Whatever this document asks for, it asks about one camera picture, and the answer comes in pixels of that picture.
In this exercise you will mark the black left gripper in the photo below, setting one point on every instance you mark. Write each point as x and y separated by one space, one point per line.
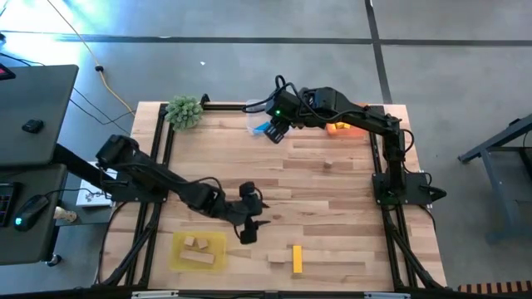
247 212

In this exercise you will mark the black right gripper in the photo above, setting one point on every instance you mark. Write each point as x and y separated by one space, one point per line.
287 108

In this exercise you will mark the long blue block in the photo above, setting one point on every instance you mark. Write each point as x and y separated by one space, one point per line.
262 128

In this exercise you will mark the thick long yellow block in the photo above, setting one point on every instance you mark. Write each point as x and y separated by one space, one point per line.
297 258

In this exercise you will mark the printed natural wood block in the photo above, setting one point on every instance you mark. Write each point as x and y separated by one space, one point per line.
197 257

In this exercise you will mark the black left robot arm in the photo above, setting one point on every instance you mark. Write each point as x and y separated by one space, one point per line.
166 180

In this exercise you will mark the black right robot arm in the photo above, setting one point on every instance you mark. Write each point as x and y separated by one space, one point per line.
365 118

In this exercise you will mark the clear plastic bin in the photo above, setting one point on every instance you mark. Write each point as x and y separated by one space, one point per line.
250 118

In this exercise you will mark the yellow translucent tray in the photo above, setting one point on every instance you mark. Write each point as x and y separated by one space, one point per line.
216 266

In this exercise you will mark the orange plastic bin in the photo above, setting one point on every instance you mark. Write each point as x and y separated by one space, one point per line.
353 132

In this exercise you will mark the green potted artificial plant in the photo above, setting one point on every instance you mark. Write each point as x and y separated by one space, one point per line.
183 113

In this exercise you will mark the white printed paper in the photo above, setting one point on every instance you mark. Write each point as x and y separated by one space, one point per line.
89 195

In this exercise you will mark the black desk leg beam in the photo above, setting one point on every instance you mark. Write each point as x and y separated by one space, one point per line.
79 162

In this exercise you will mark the beige cylindrical object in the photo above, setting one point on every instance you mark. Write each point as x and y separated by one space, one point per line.
65 214

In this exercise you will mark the black desk caster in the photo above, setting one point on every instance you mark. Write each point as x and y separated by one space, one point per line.
54 260

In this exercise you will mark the dark metal stand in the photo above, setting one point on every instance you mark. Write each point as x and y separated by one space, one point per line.
498 187

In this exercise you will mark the black computer mouse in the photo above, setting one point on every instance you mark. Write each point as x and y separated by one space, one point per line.
31 212

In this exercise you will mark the dark grey desk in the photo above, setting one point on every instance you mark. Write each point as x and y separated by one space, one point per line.
37 108
29 249

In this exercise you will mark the orange black striped bar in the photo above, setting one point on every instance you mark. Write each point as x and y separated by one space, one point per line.
494 286

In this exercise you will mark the small black puck device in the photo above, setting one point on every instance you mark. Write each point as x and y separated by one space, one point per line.
33 125

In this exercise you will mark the black keyboard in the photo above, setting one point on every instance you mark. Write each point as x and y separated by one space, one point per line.
5 203

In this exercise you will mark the black device with red light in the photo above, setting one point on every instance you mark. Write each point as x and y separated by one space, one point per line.
5 72

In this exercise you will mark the black aluminium table frame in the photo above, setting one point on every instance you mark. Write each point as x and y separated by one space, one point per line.
224 107

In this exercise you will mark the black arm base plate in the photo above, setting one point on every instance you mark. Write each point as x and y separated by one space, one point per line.
133 198
409 195

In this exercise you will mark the white edge bracket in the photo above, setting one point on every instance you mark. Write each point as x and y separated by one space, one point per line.
386 295
154 295

